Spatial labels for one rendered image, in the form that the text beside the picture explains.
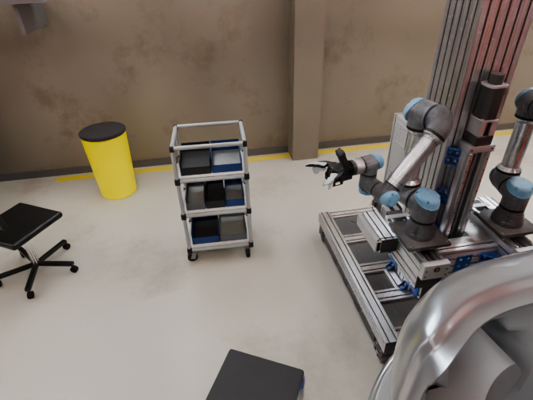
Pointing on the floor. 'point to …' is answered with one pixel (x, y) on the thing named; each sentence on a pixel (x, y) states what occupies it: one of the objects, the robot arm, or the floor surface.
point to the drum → (109, 159)
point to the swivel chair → (14, 228)
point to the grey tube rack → (213, 190)
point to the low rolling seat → (256, 379)
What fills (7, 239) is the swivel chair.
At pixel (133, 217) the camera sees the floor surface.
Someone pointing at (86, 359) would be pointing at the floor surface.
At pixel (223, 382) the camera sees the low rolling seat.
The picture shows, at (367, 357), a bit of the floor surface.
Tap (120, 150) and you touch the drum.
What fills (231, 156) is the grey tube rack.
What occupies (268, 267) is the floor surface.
